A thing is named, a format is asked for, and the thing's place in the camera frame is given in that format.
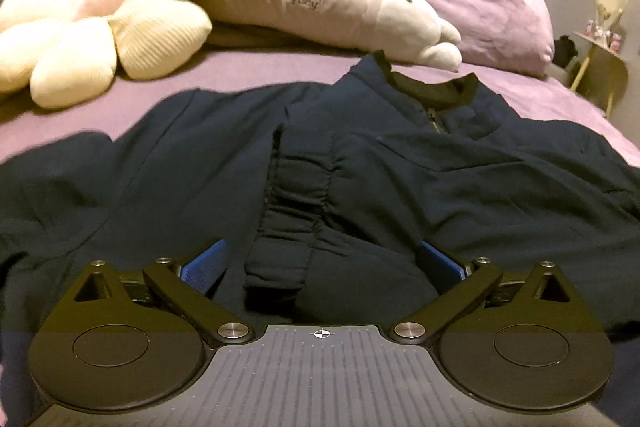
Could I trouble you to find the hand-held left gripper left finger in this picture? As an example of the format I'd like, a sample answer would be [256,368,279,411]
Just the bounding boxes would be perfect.
[74,239,253,344]

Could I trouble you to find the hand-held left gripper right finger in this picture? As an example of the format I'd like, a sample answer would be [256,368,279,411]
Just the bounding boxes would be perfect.
[390,239,581,344]

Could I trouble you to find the navy blue zip jacket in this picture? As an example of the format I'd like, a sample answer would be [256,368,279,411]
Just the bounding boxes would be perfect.
[0,51,640,358]

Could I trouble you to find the cream and pink plush toy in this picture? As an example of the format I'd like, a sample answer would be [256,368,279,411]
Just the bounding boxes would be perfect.
[0,0,236,110]

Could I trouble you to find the black bag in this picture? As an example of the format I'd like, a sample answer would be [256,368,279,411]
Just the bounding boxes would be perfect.
[552,34,580,68]

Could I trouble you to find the purple pillow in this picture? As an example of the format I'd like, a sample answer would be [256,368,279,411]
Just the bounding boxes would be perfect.
[372,0,556,78]

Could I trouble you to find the yellow side table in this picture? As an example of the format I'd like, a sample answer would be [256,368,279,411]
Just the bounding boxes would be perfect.
[567,29,631,118]

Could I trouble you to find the small pink figurines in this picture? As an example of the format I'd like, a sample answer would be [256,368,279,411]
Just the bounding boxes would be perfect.
[585,19,623,52]

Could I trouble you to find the long pink plush pillow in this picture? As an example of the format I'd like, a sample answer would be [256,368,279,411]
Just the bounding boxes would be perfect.
[200,0,463,70]

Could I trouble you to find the wrapped flower bouquet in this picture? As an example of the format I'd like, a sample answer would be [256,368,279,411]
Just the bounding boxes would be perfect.
[591,0,628,32]

